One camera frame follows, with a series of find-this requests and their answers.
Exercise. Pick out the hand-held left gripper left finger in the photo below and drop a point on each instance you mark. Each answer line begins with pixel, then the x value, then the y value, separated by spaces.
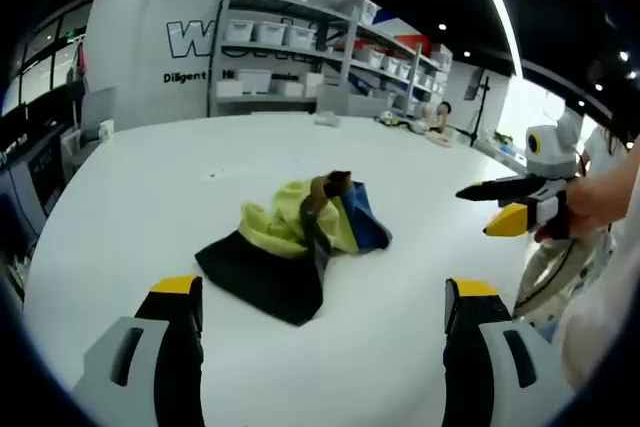
pixel 155 362

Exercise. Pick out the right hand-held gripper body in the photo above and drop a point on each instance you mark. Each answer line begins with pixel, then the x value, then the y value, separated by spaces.
pixel 550 152

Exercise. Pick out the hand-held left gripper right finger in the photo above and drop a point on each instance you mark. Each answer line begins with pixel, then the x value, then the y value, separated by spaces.
pixel 495 382

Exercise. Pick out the yellow blue black garment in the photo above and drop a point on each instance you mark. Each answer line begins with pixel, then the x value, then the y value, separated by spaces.
pixel 265 272

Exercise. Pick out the person's right hand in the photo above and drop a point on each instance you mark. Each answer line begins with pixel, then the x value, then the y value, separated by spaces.
pixel 590 207

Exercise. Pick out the person's blue jeans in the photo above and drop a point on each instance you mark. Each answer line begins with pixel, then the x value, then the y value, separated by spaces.
pixel 550 332

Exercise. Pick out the pile of small table items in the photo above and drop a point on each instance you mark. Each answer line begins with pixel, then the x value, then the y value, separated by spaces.
pixel 440 139

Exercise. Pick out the black tripod stand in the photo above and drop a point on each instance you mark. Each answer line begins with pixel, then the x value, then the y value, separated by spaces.
pixel 481 112

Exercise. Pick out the long ceiling light strip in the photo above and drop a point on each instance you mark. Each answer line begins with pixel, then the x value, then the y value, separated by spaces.
pixel 501 12

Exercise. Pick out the grey storage crate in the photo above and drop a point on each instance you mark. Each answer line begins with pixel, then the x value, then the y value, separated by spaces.
pixel 350 104

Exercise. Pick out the dark desk with monitors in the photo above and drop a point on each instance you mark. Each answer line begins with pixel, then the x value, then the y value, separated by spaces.
pixel 35 167

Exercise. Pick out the small white device box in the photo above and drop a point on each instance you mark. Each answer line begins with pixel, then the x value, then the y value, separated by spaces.
pixel 106 131

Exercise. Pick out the row of white storage bins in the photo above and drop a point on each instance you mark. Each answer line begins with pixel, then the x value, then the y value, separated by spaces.
pixel 270 32

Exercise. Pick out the grey metal shelf unit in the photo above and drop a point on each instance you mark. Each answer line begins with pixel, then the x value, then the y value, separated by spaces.
pixel 215 77

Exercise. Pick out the clothes rack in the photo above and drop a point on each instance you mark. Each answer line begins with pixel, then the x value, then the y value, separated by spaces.
pixel 80 62

